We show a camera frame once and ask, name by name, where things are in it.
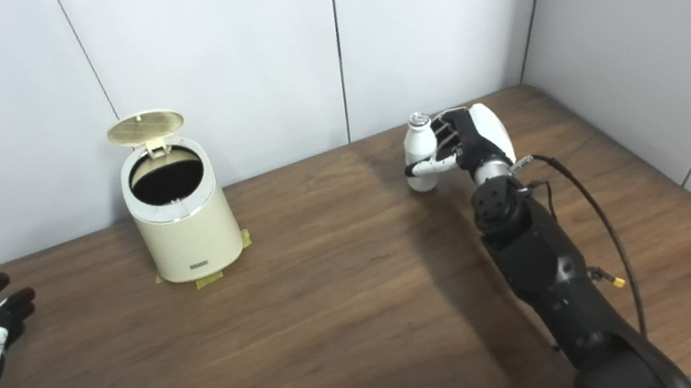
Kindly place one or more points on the round cream bin lid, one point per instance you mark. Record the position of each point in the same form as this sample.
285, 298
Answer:
144, 127

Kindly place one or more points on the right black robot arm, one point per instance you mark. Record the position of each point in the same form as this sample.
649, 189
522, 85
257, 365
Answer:
541, 261

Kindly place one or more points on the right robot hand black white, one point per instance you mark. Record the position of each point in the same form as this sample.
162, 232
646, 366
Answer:
485, 135

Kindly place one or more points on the cream-colored bin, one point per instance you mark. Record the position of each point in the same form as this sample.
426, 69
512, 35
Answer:
191, 238

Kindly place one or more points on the small white plastic bottle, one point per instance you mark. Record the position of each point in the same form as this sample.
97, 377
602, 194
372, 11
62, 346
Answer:
419, 144

